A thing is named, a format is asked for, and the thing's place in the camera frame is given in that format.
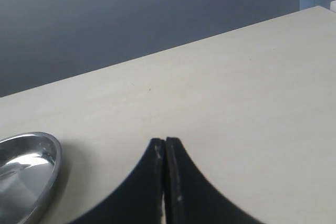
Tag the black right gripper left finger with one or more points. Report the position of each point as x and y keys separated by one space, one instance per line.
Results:
x=138 y=199

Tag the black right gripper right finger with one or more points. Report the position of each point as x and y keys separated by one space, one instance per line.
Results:
x=190 y=197

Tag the round stainless steel plate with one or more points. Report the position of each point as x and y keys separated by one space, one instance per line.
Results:
x=30 y=165

